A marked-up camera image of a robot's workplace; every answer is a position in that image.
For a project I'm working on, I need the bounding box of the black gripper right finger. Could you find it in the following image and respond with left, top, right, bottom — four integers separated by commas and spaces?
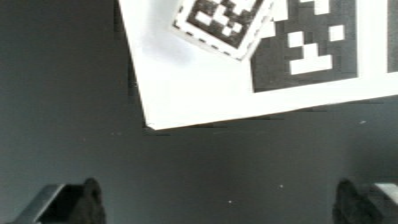
333, 179, 398, 224

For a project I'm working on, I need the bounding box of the white base tag sheet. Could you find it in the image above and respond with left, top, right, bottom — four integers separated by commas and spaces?
120, 0, 398, 130

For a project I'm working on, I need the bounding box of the small white tagged cube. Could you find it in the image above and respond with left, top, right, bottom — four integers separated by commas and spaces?
171, 0, 276, 61

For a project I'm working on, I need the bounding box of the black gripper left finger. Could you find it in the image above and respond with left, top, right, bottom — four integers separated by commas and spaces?
11, 178, 107, 224

